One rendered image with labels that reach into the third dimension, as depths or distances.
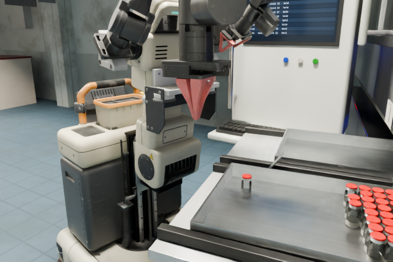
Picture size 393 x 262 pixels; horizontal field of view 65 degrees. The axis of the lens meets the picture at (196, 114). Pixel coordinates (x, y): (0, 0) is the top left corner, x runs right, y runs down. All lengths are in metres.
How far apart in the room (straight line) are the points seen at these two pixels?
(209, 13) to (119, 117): 1.03
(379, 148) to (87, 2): 4.93
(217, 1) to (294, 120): 1.04
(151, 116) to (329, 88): 0.72
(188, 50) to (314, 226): 0.38
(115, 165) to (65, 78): 4.32
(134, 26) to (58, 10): 4.72
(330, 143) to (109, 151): 0.85
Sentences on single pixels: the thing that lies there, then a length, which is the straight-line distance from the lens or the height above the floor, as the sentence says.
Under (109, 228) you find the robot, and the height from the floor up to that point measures 0.38.
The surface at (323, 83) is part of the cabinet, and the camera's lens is 1.35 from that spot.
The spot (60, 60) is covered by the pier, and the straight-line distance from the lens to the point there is 5.66.
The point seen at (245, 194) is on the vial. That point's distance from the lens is 0.68.
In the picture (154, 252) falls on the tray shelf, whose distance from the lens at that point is 0.55.
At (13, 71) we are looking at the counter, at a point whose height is 0.60.
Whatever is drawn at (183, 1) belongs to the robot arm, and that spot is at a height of 1.26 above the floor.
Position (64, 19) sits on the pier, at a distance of 5.64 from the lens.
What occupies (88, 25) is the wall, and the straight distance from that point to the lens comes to 5.46.
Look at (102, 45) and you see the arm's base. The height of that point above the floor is 1.18.
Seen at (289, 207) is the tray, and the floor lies 0.88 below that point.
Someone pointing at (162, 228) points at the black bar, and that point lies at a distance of 0.55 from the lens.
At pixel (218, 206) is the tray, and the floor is 0.88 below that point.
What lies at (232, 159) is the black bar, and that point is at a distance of 0.82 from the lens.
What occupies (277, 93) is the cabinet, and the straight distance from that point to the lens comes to 1.41.
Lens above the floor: 1.22
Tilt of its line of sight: 15 degrees down
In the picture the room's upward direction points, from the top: straight up
